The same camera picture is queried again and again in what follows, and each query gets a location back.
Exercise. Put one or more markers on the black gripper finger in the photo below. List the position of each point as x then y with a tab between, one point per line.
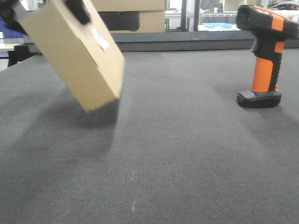
79	10

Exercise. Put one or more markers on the small brown cardboard package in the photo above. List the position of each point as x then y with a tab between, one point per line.
85	56

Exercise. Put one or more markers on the orange black barcode scanner gun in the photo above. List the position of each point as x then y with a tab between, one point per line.
271	29

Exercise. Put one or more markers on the large brown Ecoflow carton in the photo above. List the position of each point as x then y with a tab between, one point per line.
126	16

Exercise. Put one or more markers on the blue tray background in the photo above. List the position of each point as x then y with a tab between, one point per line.
217	25

